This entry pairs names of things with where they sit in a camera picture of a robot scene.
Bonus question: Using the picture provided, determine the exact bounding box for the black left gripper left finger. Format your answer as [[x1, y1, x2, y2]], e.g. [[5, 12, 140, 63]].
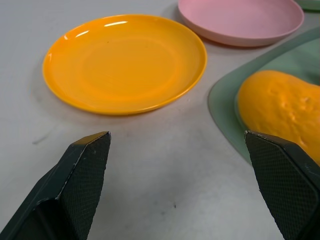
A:
[[0, 131, 112, 240]]

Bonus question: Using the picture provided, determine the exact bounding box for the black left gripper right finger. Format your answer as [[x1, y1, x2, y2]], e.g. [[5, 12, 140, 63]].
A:
[[244, 130, 320, 240]]

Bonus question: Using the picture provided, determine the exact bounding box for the orange mango fruit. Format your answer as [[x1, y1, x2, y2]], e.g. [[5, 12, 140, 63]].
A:
[[236, 70, 320, 166]]

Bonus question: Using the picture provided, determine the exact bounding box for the orange round plate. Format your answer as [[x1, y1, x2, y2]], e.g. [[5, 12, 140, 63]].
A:
[[42, 13, 208, 116]]

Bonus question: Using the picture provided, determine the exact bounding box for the pink round plate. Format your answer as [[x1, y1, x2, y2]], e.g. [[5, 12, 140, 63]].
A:
[[177, 0, 305, 48]]

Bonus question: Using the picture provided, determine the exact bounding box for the green object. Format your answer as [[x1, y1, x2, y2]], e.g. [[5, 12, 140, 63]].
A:
[[293, 0, 320, 12]]

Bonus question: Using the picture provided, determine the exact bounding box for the pale green tray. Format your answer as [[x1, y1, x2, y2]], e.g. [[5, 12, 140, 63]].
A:
[[208, 26, 320, 166]]

